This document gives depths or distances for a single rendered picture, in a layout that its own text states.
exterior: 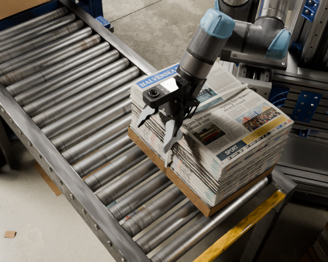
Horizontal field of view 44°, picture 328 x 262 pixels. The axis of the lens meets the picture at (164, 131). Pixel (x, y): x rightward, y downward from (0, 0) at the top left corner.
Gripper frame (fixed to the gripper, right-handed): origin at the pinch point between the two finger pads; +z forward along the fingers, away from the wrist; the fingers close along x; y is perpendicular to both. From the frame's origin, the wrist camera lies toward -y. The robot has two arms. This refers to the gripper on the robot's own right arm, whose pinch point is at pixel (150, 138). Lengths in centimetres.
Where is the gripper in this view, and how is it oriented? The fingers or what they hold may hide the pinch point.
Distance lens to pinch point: 104.8
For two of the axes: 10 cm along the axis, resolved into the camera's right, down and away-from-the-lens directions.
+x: -6.3, -5.9, 5.0
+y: 6.3, -0.3, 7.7
